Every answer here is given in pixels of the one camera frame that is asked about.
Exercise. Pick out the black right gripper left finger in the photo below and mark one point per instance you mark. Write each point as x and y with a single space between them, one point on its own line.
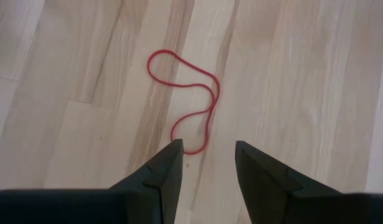
171 186

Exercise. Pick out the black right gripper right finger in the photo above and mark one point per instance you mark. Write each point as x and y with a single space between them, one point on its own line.
262 193

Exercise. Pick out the red rubber band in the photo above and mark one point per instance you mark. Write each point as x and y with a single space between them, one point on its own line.
185 85

